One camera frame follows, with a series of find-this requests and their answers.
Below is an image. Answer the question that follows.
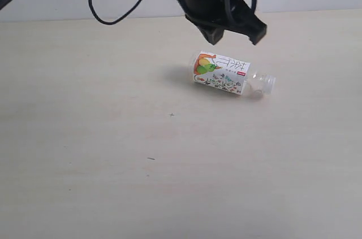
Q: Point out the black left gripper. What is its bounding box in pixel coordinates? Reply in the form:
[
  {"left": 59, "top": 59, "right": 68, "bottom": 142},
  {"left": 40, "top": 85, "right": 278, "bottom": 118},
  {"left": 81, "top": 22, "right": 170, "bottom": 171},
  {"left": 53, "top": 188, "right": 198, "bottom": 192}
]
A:
[{"left": 177, "top": 0, "right": 267, "bottom": 45}]

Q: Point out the tea bottle orange green label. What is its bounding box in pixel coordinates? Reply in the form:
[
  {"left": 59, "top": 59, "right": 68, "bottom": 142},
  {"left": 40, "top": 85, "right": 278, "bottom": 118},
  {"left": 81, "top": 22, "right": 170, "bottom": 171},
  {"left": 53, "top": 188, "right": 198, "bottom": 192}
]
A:
[{"left": 189, "top": 51, "right": 276, "bottom": 98}]

